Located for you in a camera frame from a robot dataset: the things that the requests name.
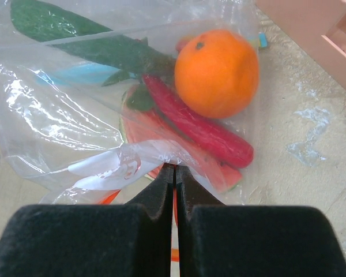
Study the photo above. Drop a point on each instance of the orange fake orange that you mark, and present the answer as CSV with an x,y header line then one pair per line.
x,y
217,73

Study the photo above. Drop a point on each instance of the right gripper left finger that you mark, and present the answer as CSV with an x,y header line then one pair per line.
x,y
133,239

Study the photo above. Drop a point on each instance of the zip bag with orange watermelon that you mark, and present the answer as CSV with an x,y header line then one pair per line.
x,y
94,143

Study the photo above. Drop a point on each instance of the zip bag with fake fruit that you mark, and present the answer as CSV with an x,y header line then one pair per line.
x,y
84,73

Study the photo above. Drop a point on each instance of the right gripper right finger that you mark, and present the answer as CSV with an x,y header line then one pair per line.
x,y
251,240

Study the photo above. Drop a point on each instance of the red fake chili pepper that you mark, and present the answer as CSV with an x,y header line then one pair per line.
x,y
224,145

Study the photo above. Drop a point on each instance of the orange desk organizer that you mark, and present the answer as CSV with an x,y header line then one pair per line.
x,y
318,27

